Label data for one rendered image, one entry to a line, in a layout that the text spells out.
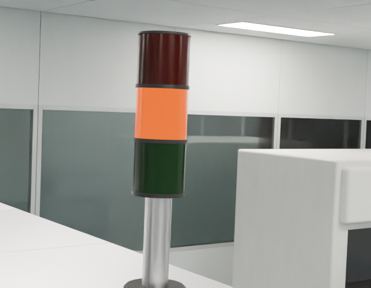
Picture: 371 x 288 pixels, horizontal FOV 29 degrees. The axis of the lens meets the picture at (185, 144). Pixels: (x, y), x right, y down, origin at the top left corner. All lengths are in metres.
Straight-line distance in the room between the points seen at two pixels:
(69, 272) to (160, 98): 0.24
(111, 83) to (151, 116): 5.15
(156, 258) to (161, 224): 0.03
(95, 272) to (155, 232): 0.14
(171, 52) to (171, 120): 0.06
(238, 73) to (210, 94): 0.36
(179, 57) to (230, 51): 5.84
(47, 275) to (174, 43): 0.29
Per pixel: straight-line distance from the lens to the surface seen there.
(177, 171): 0.66
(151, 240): 0.67
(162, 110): 0.65
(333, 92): 7.39
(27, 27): 5.51
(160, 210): 0.67
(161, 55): 0.65
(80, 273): 0.79
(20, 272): 0.79
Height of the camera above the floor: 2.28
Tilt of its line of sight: 3 degrees down
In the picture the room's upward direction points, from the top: 2 degrees clockwise
